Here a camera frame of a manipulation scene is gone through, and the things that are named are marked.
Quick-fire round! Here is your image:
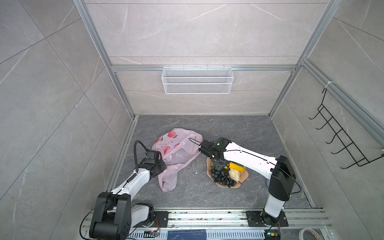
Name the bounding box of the yellow fake banana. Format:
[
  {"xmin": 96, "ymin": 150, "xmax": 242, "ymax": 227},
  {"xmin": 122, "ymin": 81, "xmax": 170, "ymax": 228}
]
[{"xmin": 229, "ymin": 162, "xmax": 246, "ymax": 172}]

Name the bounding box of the pink plastic bag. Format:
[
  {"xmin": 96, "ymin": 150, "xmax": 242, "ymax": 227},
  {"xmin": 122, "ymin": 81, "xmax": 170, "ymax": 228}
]
[{"xmin": 152, "ymin": 128, "xmax": 203, "ymax": 193}]

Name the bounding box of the black fake grape bunch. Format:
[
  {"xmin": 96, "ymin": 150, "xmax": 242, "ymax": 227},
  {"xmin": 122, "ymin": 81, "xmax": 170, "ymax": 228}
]
[{"xmin": 210, "ymin": 167, "xmax": 237, "ymax": 188}]

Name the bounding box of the beige fake fruit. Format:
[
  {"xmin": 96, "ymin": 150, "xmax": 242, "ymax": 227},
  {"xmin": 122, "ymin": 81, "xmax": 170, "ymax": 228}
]
[{"xmin": 229, "ymin": 169, "xmax": 242, "ymax": 183}]

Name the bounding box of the pink scalloped plate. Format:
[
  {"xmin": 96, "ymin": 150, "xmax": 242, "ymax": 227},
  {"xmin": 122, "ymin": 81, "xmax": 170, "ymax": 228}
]
[{"xmin": 207, "ymin": 158, "xmax": 249, "ymax": 188}]

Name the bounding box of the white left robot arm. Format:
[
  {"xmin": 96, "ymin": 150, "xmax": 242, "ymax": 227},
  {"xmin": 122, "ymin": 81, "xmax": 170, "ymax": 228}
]
[{"xmin": 89, "ymin": 151, "xmax": 167, "ymax": 240}]

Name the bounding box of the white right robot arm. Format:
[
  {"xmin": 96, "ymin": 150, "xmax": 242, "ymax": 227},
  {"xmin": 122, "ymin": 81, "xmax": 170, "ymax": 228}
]
[{"xmin": 199, "ymin": 138, "xmax": 300, "ymax": 221}]

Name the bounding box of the blue label plate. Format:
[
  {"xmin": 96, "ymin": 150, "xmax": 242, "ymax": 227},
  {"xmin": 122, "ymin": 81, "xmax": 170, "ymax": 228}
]
[{"xmin": 167, "ymin": 230, "xmax": 207, "ymax": 240}]

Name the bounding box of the white tape roll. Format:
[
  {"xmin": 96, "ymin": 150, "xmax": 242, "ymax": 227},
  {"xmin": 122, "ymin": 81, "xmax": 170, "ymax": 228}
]
[{"xmin": 298, "ymin": 228, "xmax": 322, "ymax": 240}]

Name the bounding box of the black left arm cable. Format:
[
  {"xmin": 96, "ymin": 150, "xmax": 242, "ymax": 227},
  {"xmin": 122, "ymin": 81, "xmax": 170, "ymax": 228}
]
[{"xmin": 133, "ymin": 140, "xmax": 149, "ymax": 173}]

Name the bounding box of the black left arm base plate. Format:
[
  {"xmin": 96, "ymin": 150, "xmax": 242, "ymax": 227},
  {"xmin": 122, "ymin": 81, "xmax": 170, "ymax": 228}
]
[{"xmin": 142, "ymin": 211, "xmax": 170, "ymax": 228}]

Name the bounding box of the white wire mesh basket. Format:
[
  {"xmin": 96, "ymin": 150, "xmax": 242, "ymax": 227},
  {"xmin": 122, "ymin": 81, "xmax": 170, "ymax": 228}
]
[{"xmin": 162, "ymin": 67, "xmax": 234, "ymax": 95}]

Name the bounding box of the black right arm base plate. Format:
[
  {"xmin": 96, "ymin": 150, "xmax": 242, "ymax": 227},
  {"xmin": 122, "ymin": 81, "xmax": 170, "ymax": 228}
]
[{"xmin": 246, "ymin": 211, "xmax": 289, "ymax": 227}]

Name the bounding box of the black wire hook rack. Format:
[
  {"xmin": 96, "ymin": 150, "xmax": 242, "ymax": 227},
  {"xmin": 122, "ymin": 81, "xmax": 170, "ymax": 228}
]
[{"xmin": 309, "ymin": 89, "xmax": 384, "ymax": 170}]

